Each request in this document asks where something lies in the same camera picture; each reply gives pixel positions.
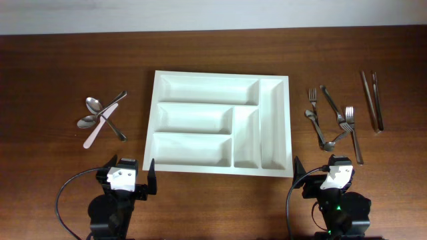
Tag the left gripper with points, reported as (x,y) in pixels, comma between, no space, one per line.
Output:
(142,190)

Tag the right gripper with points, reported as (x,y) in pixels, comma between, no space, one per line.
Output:
(312,183)

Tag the small steel teaspoon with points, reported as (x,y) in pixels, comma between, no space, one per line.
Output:
(330,146)
(313,117)

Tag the steel fork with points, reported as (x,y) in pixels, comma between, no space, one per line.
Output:
(312,96)
(340,119)
(349,113)

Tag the steel kitchen tongs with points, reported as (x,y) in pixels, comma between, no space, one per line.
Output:
(373,101)

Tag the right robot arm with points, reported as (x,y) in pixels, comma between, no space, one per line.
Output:
(345,214)

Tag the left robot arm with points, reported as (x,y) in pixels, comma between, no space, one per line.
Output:
(110,213)

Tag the pink plastic knife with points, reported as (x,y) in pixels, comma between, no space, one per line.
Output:
(89,141)

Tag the large steel spoon lower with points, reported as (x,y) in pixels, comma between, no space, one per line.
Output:
(91,120)

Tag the large steel spoon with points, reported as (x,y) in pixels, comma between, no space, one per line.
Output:
(95,107)
(91,120)

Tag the large steel spoon upper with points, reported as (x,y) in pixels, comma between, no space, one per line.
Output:
(95,107)

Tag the white plastic cutlery tray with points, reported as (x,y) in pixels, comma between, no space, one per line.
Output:
(229,124)

